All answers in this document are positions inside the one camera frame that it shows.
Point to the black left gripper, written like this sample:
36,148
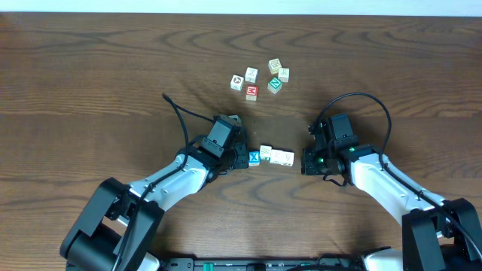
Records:
241,155

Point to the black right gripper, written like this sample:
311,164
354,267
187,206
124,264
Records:
309,167

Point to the blue X wooden block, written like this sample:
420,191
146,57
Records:
254,158

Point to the green-edged wooden block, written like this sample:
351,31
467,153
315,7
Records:
265,152

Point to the yellow-edged wooden block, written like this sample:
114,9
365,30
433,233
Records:
276,156

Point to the plain wooden block placed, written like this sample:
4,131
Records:
287,158

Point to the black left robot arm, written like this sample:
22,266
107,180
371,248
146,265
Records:
116,228

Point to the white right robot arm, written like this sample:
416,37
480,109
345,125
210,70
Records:
437,233

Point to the red M wooden block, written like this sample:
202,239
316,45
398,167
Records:
251,93

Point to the wooden block with round picture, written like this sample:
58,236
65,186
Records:
237,82

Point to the green N wooden block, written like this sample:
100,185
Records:
274,85

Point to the plain wooden block upper middle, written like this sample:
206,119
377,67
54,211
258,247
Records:
251,75

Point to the plain wooden block top right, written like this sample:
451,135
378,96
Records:
283,74

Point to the yellow-print wooden block top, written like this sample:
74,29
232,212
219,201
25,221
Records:
274,65

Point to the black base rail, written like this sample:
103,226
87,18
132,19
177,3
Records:
276,264

